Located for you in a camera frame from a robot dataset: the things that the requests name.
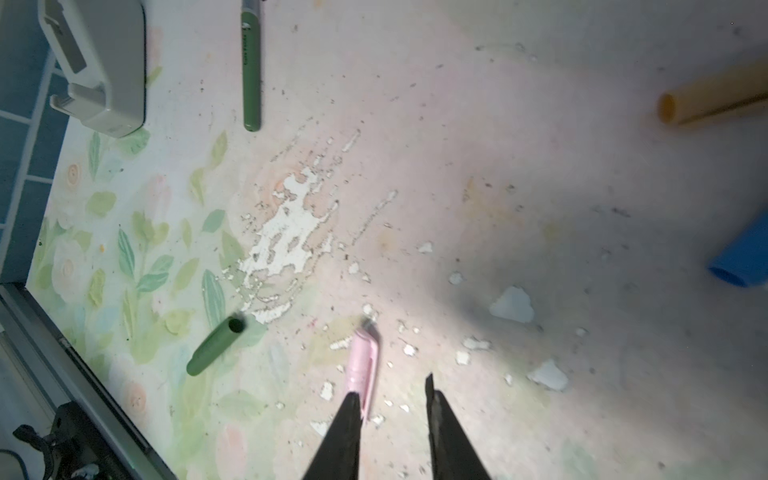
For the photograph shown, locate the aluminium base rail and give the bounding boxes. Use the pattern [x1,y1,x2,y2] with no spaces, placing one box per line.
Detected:
[1,283,175,479]

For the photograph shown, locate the blue pen cap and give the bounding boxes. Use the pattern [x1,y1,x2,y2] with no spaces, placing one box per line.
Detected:
[708,211,767,288]

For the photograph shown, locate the grey stapler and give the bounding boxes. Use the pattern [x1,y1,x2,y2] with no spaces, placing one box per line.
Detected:
[37,0,146,138]

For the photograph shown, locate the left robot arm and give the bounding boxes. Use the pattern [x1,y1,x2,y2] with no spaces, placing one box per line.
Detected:
[13,402,132,480]

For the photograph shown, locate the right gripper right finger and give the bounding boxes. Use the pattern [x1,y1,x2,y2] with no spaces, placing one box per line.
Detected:
[425,374,491,480]

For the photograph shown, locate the green pen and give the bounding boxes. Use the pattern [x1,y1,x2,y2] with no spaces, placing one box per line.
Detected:
[240,0,262,132]

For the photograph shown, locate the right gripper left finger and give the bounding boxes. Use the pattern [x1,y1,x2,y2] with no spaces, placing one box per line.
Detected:
[303,392,363,480]

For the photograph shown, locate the green pen cap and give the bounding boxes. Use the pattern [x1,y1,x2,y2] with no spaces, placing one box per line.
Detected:
[186,315,246,376]

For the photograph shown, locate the pink pen cap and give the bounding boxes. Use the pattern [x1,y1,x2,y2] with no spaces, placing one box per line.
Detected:
[345,325,379,423]

